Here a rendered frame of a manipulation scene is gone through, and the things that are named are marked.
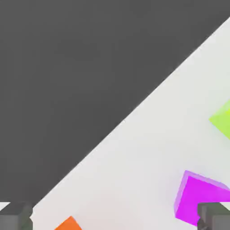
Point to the large orange box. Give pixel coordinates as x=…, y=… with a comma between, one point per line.
x=69, y=224

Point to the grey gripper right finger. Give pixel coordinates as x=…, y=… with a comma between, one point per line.
x=213, y=218

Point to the large lime green box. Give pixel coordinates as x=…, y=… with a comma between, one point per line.
x=222, y=120

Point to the large magenta box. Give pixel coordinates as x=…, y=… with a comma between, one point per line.
x=199, y=194

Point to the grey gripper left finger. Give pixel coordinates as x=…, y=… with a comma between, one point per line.
x=16, y=218

